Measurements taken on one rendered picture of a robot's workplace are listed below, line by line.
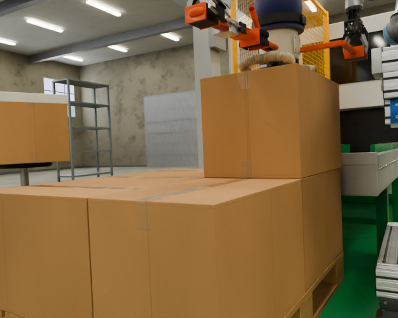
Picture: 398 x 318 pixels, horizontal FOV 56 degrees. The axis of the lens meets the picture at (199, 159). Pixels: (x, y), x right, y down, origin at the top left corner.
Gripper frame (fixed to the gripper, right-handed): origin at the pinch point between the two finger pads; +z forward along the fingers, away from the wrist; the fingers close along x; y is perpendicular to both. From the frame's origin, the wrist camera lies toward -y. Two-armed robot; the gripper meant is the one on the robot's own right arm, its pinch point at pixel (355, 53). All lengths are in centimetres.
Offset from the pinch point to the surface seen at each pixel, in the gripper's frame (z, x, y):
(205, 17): 5, -24, 93
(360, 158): 49.0, 0.2, -6.2
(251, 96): 24, -25, 61
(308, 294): 96, -7, 57
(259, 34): 1, -23, 58
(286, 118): 33, -12, 61
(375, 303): 108, 10, 22
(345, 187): 64, -7, -6
